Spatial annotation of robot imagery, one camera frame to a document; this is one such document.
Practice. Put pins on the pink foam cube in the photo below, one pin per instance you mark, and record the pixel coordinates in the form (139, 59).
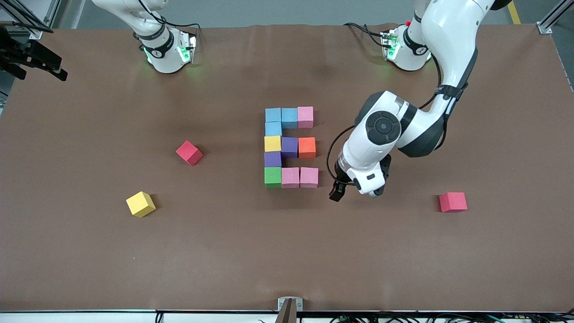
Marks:
(290, 177)
(305, 117)
(309, 177)

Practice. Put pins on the orange foam cube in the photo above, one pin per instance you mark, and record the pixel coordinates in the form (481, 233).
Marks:
(307, 147)

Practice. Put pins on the purple foam cube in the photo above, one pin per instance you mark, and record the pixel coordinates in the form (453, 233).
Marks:
(272, 159)
(289, 147)

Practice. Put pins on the green foam cube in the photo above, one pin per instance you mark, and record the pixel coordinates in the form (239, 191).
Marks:
(273, 177)

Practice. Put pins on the yellow foam cube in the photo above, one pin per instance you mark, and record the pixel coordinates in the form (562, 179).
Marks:
(272, 143)
(140, 204)

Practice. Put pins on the blue foam cube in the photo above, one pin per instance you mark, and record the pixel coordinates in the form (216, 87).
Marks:
(289, 118)
(272, 115)
(273, 129)

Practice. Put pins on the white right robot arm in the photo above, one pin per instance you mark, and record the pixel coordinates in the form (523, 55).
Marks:
(163, 54)

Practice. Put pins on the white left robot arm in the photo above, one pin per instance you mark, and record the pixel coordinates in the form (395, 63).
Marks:
(448, 45)

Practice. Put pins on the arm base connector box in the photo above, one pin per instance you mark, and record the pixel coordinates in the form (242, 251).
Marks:
(389, 45)
(186, 49)

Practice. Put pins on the brown table mat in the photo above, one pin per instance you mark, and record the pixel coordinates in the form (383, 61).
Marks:
(287, 260)

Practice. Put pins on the red foam cube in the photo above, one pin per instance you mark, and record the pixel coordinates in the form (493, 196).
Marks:
(453, 202)
(189, 152)

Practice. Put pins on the grey metal table clamp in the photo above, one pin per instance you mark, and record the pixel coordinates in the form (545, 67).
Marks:
(289, 309)

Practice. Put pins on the aluminium frame post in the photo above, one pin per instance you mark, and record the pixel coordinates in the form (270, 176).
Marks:
(31, 24)
(545, 28)

